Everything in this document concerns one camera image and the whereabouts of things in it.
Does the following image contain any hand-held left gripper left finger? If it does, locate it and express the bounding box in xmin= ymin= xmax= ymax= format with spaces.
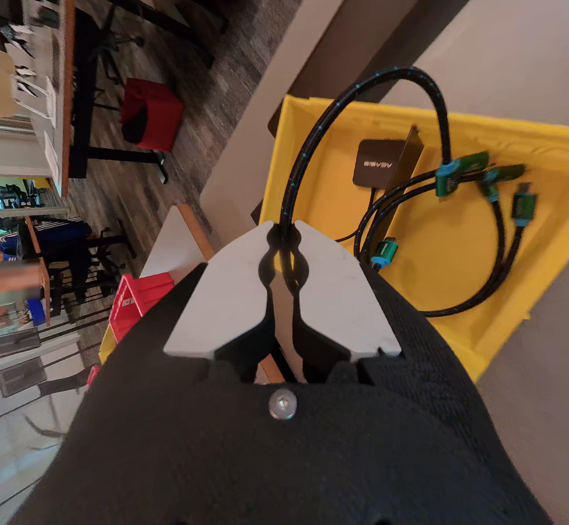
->
xmin=164 ymin=221 xmax=278 ymax=359

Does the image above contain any yellow plastic bin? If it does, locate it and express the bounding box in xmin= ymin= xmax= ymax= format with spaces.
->
xmin=258 ymin=95 xmax=569 ymax=383

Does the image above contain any red fabric floor bin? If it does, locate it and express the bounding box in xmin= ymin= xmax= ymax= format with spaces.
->
xmin=121 ymin=77 xmax=185 ymax=152

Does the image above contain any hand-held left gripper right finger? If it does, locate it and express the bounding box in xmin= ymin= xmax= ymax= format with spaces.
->
xmin=291 ymin=220 xmax=402 ymax=362

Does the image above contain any black braided HDMI cable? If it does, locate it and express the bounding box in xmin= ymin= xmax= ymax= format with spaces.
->
xmin=359 ymin=182 xmax=539 ymax=318
xmin=278 ymin=66 xmax=490 ymax=297
xmin=356 ymin=163 xmax=529 ymax=318

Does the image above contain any black HDMI switch box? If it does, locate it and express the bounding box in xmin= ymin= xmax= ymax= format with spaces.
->
xmin=381 ymin=125 xmax=426 ymax=239

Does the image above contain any red plastic bin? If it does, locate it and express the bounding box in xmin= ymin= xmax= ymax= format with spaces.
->
xmin=109 ymin=273 xmax=175 ymax=343

